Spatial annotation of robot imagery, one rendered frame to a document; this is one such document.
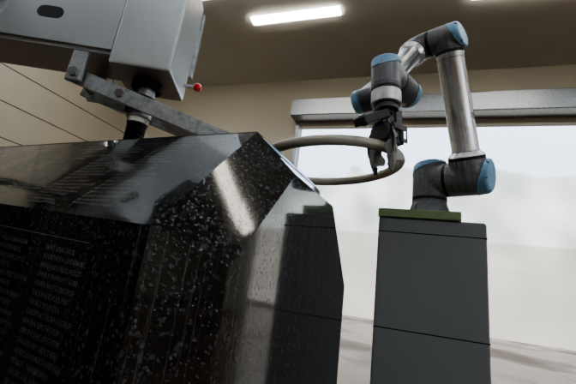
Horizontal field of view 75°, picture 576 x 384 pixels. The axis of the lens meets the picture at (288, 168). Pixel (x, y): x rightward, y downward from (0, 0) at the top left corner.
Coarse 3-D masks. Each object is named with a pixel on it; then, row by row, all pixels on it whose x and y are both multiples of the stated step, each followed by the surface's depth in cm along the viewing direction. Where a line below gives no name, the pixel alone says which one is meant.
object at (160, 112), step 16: (96, 80) 121; (96, 96) 131; (112, 96) 120; (128, 96) 120; (144, 96) 120; (144, 112) 119; (160, 112) 119; (176, 112) 120; (160, 128) 129; (176, 128) 122; (192, 128) 119; (208, 128) 119
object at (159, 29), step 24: (144, 0) 125; (168, 0) 126; (192, 0) 132; (120, 24) 122; (144, 24) 122; (168, 24) 123; (192, 24) 136; (120, 48) 119; (144, 48) 120; (168, 48) 121; (192, 48) 141; (120, 72) 123; (144, 72) 121; (168, 72) 119; (168, 96) 136
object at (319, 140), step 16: (272, 144) 111; (288, 144) 106; (304, 144) 104; (320, 144) 103; (336, 144) 103; (352, 144) 103; (368, 144) 103; (384, 144) 106; (368, 176) 139; (384, 176) 133
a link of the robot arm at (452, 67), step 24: (456, 24) 155; (432, 48) 162; (456, 48) 156; (456, 72) 156; (456, 96) 156; (456, 120) 157; (456, 144) 158; (456, 168) 157; (480, 168) 152; (456, 192) 160; (480, 192) 154
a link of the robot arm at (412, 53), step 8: (424, 32) 166; (408, 40) 166; (416, 40) 163; (400, 48) 167; (408, 48) 160; (416, 48) 161; (424, 48) 163; (400, 56) 154; (408, 56) 155; (416, 56) 159; (424, 56) 163; (408, 64) 152; (416, 64) 166; (408, 72) 154; (368, 88) 130; (352, 96) 133; (360, 96) 130; (368, 96) 128; (352, 104) 133; (360, 104) 131; (368, 104) 129; (360, 112) 134; (368, 112) 134
